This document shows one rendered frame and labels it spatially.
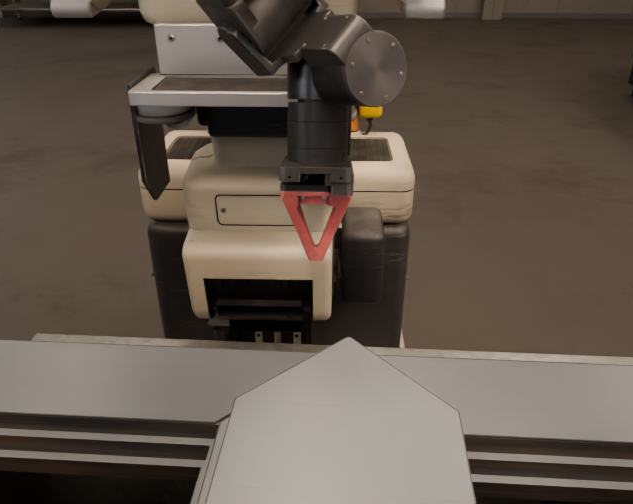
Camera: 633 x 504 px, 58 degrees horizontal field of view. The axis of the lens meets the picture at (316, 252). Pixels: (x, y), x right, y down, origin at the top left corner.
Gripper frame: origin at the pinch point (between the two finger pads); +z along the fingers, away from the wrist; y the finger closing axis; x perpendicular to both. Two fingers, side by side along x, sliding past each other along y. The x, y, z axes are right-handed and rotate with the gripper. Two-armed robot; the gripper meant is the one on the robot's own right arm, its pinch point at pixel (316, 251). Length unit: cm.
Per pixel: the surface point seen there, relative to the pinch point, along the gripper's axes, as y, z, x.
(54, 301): 140, 62, 101
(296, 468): -20.3, 10.1, 0.5
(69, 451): -15.9, 12.6, 19.1
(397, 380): -11.2, 7.9, -7.4
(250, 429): -16.9, 9.3, 4.3
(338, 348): -7.3, 7.0, -2.4
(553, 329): 130, 63, -79
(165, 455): -16.1, 12.4, 11.2
